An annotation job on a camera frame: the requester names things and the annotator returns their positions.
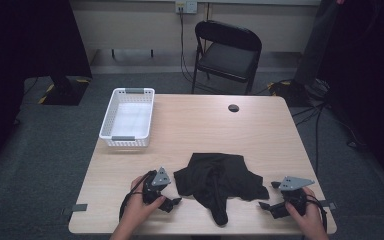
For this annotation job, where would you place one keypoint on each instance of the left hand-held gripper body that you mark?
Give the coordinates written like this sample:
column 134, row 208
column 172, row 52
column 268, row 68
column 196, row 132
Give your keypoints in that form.
column 161, row 178

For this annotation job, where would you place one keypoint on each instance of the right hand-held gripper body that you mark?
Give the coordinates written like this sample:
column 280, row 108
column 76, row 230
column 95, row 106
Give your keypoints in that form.
column 295, row 183

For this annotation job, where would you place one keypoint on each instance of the black t-shirt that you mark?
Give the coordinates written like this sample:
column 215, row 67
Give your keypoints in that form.
column 213, row 180

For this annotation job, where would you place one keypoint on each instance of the person's left hand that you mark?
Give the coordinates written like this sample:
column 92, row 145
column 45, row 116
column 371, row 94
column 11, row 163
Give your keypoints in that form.
column 136, row 210

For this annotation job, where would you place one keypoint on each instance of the person's right hand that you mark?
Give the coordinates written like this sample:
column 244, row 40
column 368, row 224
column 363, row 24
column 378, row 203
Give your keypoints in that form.
column 310, row 218

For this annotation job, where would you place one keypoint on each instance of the grey tape strip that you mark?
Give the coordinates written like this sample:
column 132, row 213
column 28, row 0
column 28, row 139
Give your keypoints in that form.
column 330, row 204
column 79, row 207

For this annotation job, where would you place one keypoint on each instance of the white plastic basket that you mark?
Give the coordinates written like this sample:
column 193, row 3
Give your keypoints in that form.
column 128, row 121

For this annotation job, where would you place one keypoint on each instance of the black round table grommet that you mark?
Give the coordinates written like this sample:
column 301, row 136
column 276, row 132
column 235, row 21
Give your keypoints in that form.
column 233, row 108

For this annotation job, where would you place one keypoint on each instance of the black floor base yellow tape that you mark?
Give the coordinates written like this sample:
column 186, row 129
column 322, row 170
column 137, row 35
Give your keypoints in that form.
column 288, row 91

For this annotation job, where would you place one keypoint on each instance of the black stand base yellow tape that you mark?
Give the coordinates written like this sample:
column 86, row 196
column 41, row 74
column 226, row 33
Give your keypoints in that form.
column 63, row 93

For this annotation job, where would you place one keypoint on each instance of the black folding chair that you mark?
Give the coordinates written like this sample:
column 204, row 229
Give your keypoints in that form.
column 228, row 60

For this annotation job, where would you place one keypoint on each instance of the dark curtain with grey edge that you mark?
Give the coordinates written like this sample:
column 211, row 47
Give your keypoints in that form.
column 363, row 66

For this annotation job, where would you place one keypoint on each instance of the black curtain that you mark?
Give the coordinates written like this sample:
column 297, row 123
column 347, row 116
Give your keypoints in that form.
column 20, row 50

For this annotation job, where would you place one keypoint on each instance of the white wall socket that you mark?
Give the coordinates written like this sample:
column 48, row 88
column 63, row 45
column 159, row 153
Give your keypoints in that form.
column 186, row 6

